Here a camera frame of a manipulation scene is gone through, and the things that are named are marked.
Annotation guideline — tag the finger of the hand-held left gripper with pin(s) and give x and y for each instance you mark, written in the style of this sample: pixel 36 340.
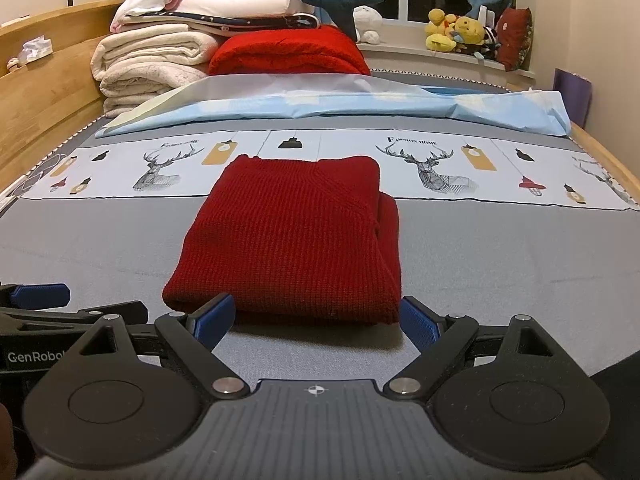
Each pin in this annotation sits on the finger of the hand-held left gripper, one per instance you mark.
pixel 40 295
pixel 60 321

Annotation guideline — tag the wooden bed frame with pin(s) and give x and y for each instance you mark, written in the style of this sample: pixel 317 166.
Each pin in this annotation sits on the wooden bed frame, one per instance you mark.
pixel 50 110

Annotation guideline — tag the window sill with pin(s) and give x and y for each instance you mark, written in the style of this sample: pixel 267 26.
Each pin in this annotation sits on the window sill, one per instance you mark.
pixel 440 60

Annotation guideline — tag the red cushion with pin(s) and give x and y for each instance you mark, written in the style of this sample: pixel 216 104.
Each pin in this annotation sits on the red cushion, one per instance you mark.
pixel 514 37

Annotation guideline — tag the yellow duck plush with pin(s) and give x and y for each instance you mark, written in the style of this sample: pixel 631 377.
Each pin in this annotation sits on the yellow duck plush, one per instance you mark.
pixel 440 30
pixel 470 30

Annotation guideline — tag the navy patterned cloth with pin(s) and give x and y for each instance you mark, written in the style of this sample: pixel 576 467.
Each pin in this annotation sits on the navy patterned cloth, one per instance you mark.
pixel 260 21

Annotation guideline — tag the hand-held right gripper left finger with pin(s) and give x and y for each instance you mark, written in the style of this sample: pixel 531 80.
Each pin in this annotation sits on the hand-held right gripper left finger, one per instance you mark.
pixel 216 320

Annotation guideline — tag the red knit sweater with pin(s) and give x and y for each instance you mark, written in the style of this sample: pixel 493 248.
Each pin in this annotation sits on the red knit sweater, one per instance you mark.
pixel 290 240

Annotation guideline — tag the light blue quilt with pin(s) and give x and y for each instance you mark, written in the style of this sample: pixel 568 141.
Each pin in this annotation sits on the light blue quilt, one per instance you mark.
pixel 350 102

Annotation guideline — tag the red folded blanket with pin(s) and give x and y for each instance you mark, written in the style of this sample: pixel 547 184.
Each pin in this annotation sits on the red folded blanket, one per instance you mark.
pixel 290 52

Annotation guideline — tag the white plush toy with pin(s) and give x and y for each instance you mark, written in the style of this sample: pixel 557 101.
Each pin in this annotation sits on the white plush toy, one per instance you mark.
pixel 367 22

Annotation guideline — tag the tissue pack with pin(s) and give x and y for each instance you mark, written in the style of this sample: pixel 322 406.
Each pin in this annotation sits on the tissue pack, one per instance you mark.
pixel 36 49

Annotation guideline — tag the striped plush toy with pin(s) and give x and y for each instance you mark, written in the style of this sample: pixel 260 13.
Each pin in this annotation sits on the striped plush toy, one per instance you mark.
pixel 489 42

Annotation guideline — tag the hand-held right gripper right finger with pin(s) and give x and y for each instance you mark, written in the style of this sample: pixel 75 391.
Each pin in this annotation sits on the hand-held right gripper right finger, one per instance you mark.
pixel 417 322

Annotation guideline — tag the cream folded fleece blanket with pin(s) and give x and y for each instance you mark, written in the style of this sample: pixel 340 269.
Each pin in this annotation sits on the cream folded fleece blanket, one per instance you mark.
pixel 150 60

